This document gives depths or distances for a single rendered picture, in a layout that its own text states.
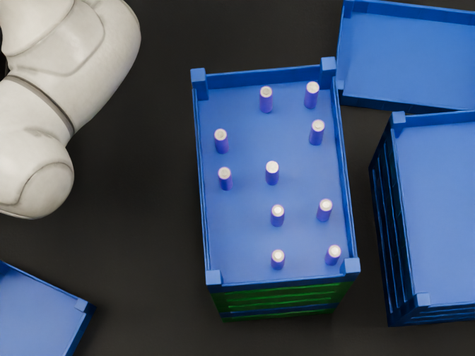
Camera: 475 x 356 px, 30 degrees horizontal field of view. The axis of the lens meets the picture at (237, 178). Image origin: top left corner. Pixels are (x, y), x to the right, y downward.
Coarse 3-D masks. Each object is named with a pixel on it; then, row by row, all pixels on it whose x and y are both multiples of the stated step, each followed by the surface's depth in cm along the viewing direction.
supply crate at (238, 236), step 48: (192, 96) 123; (240, 96) 129; (288, 96) 128; (336, 96) 123; (240, 144) 127; (288, 144) 126; (336, 144) 126; (240, 192) 125; (288, 192) 125; (336, 192) 124; (240, 240) 123; (288, 240) 123; (336, 240) 123; (240, 288) 119
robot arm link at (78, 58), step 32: (0, 0) 96; (32, 0) 97; (64, 0) 99; (96, 0) 103; (32, 32) 97; (64, 32) 98; (96, 32) 100; (128, 32) 103; (32, 64) 98; (64, 64) 98; (96, 64) 100; (128, 64) 104; (64, 96) 98; (96, 96) 101
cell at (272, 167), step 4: (272, 160) 119; (268, 164) 119; (272, 164) 119; (276, 164) 119; (268, 168) 119; (272, 168) 119; (276, 168) 119; (268, 172) 119; (272, 172) 119; (276, 172) 119; (268, 176) 121; (272, 176) 120; (276, 176) 121; (268, 180) 123; (272, 180) 122; (276, 180) 123; (272, 184) 124
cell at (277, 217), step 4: (276, 204) 118; (280, 204) 118; (272, 208) 118; (276, 208) 117; (280, 208) 117; (272, 212) 118; (276, 212) 117; (280, 212) 117; (284, 212) 118; (272, 216) 118; (276, 216) 117; (280, 216) 117; (272, 220) 121; (276, 220) 119; (280, 220) 120; (272, 224) 123; (276, 224) 122; (280, 224) 122
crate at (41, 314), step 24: (0, 264) 158; (0, 288) 163; (24, 288) 163; (48, 288) 162; (0, 312) 162; (24, 312) 161; (48, 312) 161; (72, 312) 161; (0, 336) 160; (24, 336) 160; (48, 336) 160; (72, 336) 155
